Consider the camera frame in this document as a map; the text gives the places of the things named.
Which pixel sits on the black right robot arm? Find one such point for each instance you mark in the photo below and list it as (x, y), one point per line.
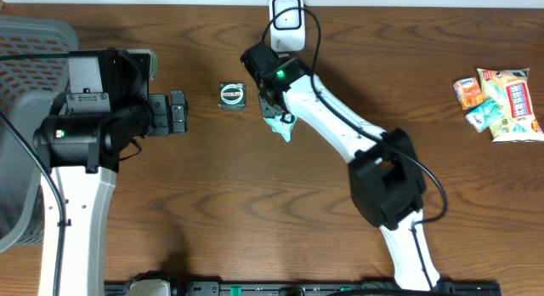
(385, 178)

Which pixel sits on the small orange box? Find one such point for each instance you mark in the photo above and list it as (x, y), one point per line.
(469, 93)

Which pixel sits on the yellow wet wipes pack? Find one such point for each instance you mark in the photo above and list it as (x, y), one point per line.
(509, 89)

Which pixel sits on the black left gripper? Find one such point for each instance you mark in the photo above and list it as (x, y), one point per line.
(160, 106)

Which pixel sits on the grey plastic mesh basket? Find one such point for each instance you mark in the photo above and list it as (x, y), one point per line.
(29, 90)

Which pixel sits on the green tissue pack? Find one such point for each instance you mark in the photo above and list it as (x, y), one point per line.
(282, 125)

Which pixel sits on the white barcode scanner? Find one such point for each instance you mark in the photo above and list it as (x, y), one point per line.
(288, 31)

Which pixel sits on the round black red tin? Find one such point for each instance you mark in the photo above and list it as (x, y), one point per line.
(232, 96)

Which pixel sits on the small green tissue packet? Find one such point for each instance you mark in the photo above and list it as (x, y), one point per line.
(484, 115)

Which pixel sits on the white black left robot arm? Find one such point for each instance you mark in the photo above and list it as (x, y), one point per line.
(80, 152)

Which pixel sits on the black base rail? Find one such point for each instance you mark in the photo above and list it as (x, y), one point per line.
(315, 289)

